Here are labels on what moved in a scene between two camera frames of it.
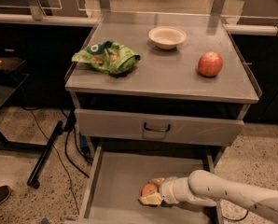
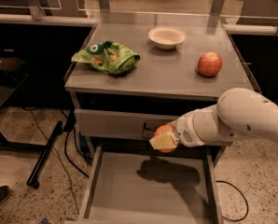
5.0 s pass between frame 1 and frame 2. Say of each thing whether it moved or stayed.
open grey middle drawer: stayed
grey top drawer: stayed
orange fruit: moved
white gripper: moved
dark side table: stayed
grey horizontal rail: stayed
